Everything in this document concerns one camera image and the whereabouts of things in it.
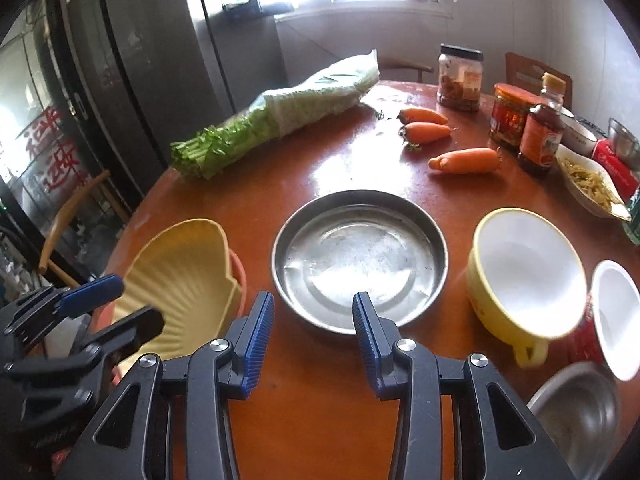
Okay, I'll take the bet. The steel cup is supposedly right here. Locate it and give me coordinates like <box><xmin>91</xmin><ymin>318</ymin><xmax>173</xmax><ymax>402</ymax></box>
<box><xmin>607</xmin><ymin>116</ymin><xmax>640</xmax><ymax>161</ymax></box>

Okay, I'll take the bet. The yellow bowl with white inside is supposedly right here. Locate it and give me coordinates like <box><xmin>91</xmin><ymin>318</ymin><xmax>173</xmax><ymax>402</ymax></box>
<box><xmin>466</xmin><ymin>207</ymin><xmax>588</xmax><ymax>367</ymax></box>

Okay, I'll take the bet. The bagged celery bunch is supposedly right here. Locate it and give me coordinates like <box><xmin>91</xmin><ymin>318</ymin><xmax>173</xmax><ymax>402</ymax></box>
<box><xmin>170</xmin><ymin>49</ymin><xmax>381</xmax><ymax>181</ymax></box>

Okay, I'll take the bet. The grey refrigerator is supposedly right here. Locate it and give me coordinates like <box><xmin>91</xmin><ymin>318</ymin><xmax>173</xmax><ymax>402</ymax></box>
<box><xmin>62</xmin><ymin>0</ymin><xmax>236</xmax><ymax>201</ymax></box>

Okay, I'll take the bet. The light wooden chair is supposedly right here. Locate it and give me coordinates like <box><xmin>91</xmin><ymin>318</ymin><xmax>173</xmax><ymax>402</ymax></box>
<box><xmin>39</xmin><ymin>170</ymin><xmax>132</xmax><ymax>288</ymax></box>

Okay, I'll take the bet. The glass door with red lettering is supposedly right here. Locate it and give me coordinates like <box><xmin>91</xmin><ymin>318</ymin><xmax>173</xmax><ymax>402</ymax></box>
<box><xmin>0</xmin><ymin>5</ymin><xmax>101</xmax><ymax>281</ymax></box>

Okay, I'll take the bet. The red bowl with white inside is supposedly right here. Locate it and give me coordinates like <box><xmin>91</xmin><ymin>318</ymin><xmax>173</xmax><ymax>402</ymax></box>
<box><xmin>570</xmin><ymin>259</ymin><xmax>640</xmax><ymax>382</ymax></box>

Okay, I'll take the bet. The patterned white bowl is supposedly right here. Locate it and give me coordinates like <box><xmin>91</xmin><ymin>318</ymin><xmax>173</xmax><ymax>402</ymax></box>
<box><xmin>559</xmin><ymin>106</ymin><xmax>599</xmax><ymax>157</ymax></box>

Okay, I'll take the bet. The red-lidded sauce jar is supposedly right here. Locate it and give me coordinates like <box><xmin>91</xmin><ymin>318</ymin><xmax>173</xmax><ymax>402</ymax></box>
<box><xmin>489</xmin><ymin>83</ymin><xmax>538</xmax><ymax>151</ymax></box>

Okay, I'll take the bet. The brown sauce bottle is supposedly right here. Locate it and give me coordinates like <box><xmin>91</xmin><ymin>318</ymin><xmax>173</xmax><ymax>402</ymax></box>
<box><xmin>517</xmin><ymin>72</ymin><xmax>566</xmax><ymax>177</ymax></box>

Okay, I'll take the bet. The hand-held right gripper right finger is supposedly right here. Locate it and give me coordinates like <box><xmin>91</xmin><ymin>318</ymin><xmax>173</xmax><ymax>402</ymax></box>
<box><xmin>352</xmin><ymin>290</ymin><xmax>576</xmax><ymax>480</ymax></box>

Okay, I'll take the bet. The round steel plate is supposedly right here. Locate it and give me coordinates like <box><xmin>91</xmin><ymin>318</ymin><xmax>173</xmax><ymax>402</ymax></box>
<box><xmin>271</xmin><ymin>189</ymin><xmax>449</xmax><ymax>333</ymax></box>

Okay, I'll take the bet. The yellow fan-shaped plate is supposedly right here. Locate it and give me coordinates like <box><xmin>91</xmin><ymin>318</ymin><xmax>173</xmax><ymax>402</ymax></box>
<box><xmin>110</xmin><ymin>217</ymin><xmax>246</xmax><ymax>366</ymax></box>

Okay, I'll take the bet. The green plastic bottle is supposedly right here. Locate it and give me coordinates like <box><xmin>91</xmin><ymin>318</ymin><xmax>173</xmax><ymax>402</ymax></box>
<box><xmin>621</xmin><ymin>186</ymin><xmax>640</xmax><ymax>246</ymax></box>

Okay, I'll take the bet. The large carrot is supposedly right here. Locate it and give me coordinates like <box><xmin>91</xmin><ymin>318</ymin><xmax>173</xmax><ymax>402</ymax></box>
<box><xmin>428</xmin><ymin>147</ymin><xmax>502</xmax><ymax>175</ymax></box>

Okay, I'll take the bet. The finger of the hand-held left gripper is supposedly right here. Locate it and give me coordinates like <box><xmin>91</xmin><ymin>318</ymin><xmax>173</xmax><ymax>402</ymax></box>
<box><xmin>2</xmin><ymin>274</ymin><xmax>126</xmax><ymax>348</ymax></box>
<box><xmin>2</xmin><ymin>305</ymin><xmax>166</xmax><ymax>386</ymax></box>

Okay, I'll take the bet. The black-lidded pickle jar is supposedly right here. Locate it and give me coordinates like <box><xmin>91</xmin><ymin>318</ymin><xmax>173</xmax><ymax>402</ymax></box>
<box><xmin>436</xmin><ymin>44</ymin><xmax>485</xmax><ymax>112</ymax></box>

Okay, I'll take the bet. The red box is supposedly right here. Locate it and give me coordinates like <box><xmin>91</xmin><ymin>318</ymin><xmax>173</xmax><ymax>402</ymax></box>
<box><xmin>591</xmin><ymin>139</ymin><xmax>640</xmax><ymax>198</ymax></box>

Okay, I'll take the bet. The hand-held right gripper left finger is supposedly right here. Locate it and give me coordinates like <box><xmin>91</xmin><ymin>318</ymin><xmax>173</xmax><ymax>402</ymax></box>
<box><xmin>55</xmin><ymin>290</ymin><xmax>276</xmax><ymax>480</ymax></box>

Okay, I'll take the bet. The white dish of bamboo shoots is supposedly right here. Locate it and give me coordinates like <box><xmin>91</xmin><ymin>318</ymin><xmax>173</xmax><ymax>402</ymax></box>
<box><xmin>555</xmin><ymin>144</ymin><xmax>632</xmax><ymax>222</ymax></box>

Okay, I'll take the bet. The brown wooden chair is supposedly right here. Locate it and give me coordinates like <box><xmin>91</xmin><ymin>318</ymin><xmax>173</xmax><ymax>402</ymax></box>
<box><xmin>504</xmin><ymin>51</ymin><xmax>573</xmax><ymax>108</ymax></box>

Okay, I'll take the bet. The steel bowl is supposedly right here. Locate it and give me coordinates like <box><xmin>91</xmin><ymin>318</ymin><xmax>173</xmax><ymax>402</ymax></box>
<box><xmin>526</xmin><ymin>361</ymin><xmax>623</xmax><ymax>480</ymax></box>

